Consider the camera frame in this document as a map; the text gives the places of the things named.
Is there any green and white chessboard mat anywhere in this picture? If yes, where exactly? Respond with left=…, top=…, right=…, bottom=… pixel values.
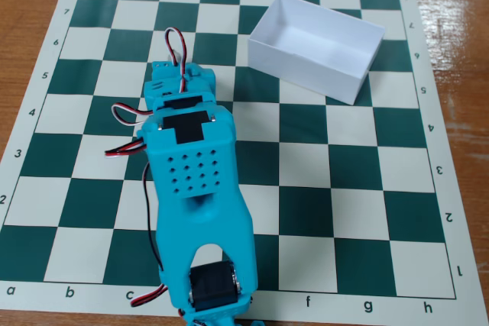
left=0, top=0, right=473, bottom=326

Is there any cyan gripper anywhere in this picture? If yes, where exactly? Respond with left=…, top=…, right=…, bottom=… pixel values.
left=142, top=60, right=219, bottom=111

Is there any red white black wrist cable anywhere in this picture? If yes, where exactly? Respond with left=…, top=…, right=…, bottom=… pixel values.
left=111, top=103, right=154, bottom=126

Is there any white open paper box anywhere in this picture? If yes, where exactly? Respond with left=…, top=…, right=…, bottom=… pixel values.
left=247, top=0, right=387, bottom=107

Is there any red white black shoulder cable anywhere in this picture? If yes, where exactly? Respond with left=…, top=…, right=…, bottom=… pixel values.
left=129, top=282, right=170, bottom=308

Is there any red white black gripper cable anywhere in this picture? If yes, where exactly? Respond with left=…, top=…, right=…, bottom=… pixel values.
left=164, top=27, right=189, bottom=95

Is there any red white black elbow cable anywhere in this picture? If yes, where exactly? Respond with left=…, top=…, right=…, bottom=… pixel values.
left=104, top=140, right=166, bottom=273

